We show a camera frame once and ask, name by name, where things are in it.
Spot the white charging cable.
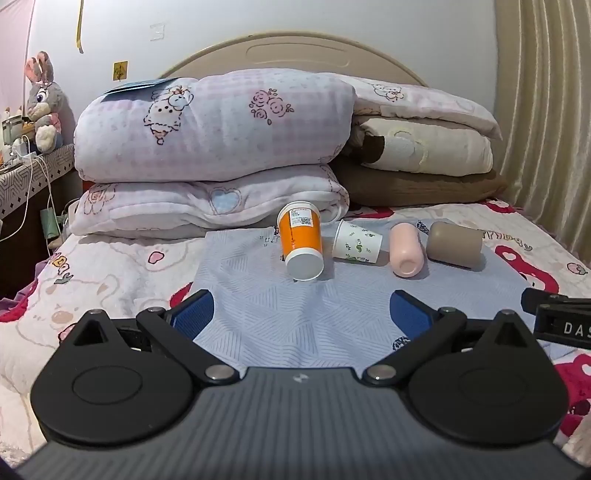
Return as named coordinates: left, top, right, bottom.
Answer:
left=0, top=150, right=70, bottom=243

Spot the white paper cup leaf print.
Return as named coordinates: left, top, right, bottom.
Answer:
left=331, top=220, right=384, bottom=265

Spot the beige bed headboard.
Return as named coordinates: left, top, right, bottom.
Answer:
left=157, top=31, right=428, bottom=87

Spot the bedside table with patterned cover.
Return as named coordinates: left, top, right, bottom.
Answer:
left=0, top=142, right=77, bottom=298

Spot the pink cartoon printed bedsheet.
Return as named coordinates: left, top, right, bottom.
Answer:
left=0, top=198, right=591, bottom=464

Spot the taupe brown cup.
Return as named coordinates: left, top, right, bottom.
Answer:
left=425, top=220, right=484, bottom=271

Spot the pink printed pillow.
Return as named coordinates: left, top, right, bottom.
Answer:
left=342, top=76, right=504, bottom=140

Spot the green pouch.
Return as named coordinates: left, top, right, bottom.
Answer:
left=40, top=208, right=64, bottom=241

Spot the white charger plug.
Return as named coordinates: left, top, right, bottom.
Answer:
left=13, top=137, right=37, bottom=163

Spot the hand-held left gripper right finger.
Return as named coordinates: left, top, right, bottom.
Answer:
left=361, top=290, right=539, bottom=387

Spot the cream folded blanket brown patch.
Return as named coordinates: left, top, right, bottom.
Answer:
left=350, top=116, right=495, bottom=177

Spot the large pink checked folded quilt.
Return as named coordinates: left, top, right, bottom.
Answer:
left=73, top=68, right=357, bottom=184

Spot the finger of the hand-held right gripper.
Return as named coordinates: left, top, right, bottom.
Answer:
left=521, top=287, right=591, bottom=316

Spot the yellow hanging ribbon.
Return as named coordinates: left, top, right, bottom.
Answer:
left=75, top=0, right=86, bottom=54

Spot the orange cup with white label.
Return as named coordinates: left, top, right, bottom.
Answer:
left=276, top=201, right=325, bottom=282

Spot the beige curtain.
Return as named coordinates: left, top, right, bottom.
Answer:
left=493, top=0, right=591, bottom=271

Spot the pink cup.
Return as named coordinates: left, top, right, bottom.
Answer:
left=389, top=222, right=426, bottom=278

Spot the light blue patterned cloth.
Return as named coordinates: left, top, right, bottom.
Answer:
left=188, top=220, right=557, bottom=372

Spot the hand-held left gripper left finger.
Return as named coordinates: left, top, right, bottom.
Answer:
left=58, top=289, right=241, bottom=387

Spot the brown pillow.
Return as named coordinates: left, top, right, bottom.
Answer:
left=331, top=156, right=509, bottom=208

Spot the grey plush rabbit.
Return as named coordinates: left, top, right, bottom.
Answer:
left=24, top=51, right=66, bottom=154

